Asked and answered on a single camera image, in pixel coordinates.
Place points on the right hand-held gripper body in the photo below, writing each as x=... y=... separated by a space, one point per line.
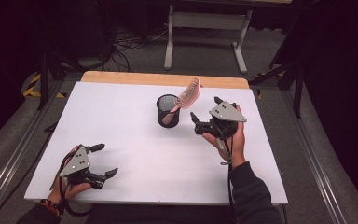
x=227 y=112

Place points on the aluminium floor rail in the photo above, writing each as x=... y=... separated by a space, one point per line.
x=15 y=155
x=317 y=168

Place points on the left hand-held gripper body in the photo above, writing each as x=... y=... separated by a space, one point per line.
x=76 y=163

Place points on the person's right hand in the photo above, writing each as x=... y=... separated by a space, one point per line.
x=237 y=149

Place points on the white table cover sheet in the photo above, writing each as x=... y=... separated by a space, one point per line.
x=136 y=155

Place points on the black mesh pen holder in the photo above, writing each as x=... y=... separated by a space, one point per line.
x=161 y=114

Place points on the yellow and black floor tape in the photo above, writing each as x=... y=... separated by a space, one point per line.
x=259 y=93
x=32 y=88

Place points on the pink hairbrush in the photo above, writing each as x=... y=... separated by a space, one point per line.
x=189 y=95

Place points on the person's left hand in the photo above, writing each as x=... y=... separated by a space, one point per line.
x=71 y=192

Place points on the white frame desk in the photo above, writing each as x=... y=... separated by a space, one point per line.
x=209 y=21

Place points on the black tripod stand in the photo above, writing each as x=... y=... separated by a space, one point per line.
x=298 y=90
x=45 y=81

